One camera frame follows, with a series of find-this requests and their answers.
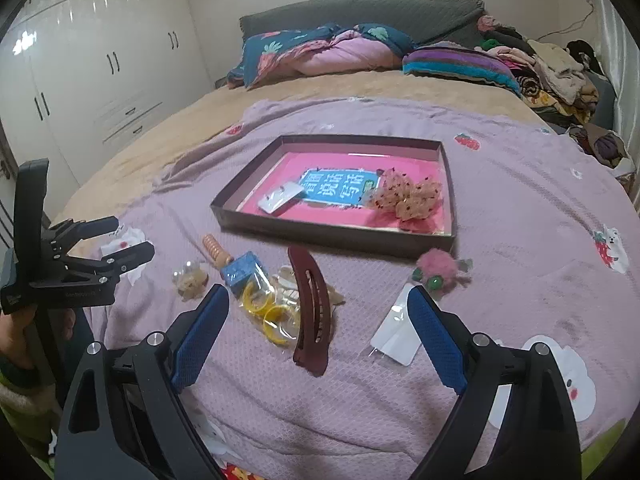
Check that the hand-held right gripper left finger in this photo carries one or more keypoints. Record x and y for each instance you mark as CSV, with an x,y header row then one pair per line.
x,y
200,332

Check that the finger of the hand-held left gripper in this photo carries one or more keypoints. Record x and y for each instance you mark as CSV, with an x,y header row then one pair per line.
x,y
125,257
90,229

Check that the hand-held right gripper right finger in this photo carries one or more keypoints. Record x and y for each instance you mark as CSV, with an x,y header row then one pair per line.
x,y
435,340

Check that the white packet with red print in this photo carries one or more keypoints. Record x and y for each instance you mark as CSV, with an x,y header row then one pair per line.
x,y
132,236

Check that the bag of yellow hoop earrings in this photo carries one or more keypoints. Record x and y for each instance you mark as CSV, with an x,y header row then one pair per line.
x,y
260,305

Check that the small blue box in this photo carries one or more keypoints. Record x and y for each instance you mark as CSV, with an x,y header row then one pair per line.
x,y
240,270

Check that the pink fluffy hair clip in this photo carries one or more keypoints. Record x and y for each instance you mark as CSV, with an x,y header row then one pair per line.
x,y
437,265

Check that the dark red hair clip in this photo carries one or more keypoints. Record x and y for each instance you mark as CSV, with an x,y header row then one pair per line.
x,y
312,310

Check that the shallow dark cardboard box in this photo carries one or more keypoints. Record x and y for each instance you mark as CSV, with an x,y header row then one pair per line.
x,y
300,237

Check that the person's left forearm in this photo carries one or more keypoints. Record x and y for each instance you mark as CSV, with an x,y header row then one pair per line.
x,y
25,410

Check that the person's left hand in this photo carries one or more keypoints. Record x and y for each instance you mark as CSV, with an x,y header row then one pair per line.
x,y
12,340

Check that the tan bed sheet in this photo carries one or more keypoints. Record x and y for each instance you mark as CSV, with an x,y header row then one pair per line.
x,y
175,125

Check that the purple printed blanket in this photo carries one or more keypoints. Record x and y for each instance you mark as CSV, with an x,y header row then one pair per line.
x,y
525,235

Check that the beige dotted hair clip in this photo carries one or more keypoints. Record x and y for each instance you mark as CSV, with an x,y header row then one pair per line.
x,y
405,195

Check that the small white earring card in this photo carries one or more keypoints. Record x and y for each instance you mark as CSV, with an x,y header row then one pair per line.
x,y
280,199

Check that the pink book with blue label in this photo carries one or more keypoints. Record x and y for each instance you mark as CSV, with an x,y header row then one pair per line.
x,y
325,217

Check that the white wardrobe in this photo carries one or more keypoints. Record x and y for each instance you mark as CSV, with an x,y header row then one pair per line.
x,y
100,35

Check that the floral pink and teal quilt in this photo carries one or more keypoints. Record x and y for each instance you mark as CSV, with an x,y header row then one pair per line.
x,y
310,57

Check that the striped purple pillow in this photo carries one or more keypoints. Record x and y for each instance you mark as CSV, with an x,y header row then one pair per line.
x,y
450,62

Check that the pile of clothes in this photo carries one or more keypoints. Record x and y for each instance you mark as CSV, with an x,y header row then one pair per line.
x,y
555,70

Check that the white curtain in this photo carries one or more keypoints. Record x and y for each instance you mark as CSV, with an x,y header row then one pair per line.
x,y
620,85

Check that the grey bed headboard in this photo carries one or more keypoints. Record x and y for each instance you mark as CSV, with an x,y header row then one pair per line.
x,y
375,10

